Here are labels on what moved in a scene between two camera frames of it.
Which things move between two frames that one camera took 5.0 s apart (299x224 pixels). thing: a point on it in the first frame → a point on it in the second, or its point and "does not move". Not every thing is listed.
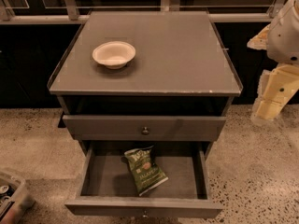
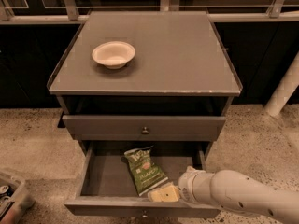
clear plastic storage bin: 17,203 does not move
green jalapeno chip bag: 143,169 does not move
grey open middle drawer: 107,189 does not move
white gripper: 284,39 → 186,184
